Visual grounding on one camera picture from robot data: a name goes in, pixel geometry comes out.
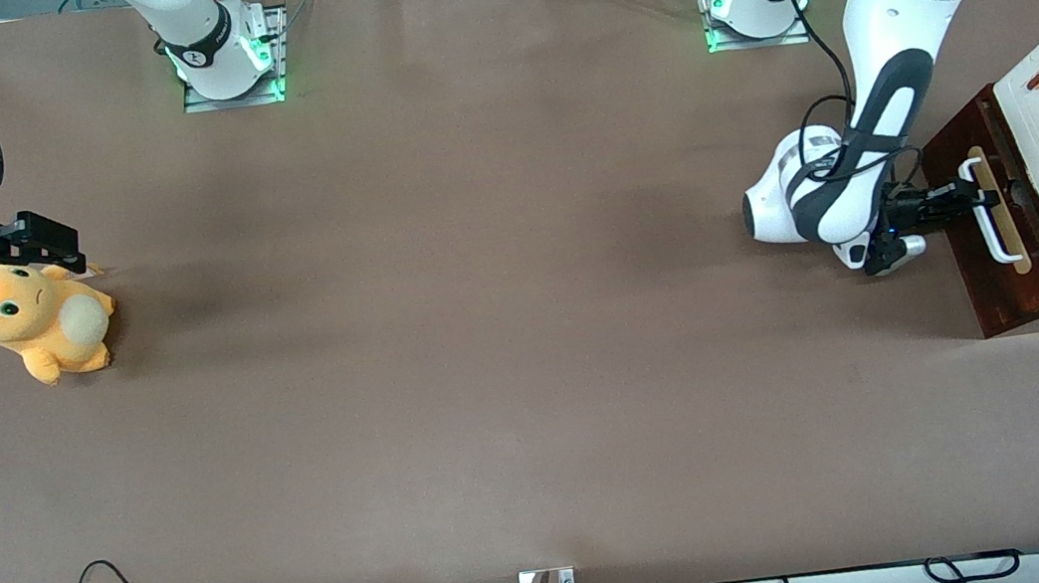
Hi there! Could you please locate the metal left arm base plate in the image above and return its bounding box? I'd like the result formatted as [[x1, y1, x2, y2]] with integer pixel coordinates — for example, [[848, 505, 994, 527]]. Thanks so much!
[[699, 0, 812, 57]]

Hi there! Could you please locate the orange plush toy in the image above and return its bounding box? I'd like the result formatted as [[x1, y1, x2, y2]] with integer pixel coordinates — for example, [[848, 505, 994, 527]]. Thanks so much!
[[0, 250, 126, 393]]

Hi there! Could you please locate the white drawer handle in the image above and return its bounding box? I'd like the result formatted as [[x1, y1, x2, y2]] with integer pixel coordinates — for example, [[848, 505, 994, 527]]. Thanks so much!
[[956, 152, 1027, 269]]

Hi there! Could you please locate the dark wood drawer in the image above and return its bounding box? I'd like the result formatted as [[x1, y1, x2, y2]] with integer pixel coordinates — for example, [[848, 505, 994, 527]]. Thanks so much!
[[914, 78, 1039, 340]]

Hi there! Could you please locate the black coiled cable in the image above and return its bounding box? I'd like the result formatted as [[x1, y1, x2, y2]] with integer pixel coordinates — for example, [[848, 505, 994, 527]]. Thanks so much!
[[920, 544, 1026, 583]]

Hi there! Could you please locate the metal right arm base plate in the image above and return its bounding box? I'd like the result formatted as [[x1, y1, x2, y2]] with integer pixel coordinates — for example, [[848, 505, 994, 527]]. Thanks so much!
[[171, 4, 298, 116]]

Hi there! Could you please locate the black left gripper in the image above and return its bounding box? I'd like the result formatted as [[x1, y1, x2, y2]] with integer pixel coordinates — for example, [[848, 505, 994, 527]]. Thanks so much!
[[882, 173, 996, 241]]

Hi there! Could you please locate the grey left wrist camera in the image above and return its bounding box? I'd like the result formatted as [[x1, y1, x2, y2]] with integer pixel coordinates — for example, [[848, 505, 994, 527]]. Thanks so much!
[[831, 222, 933, 284]]

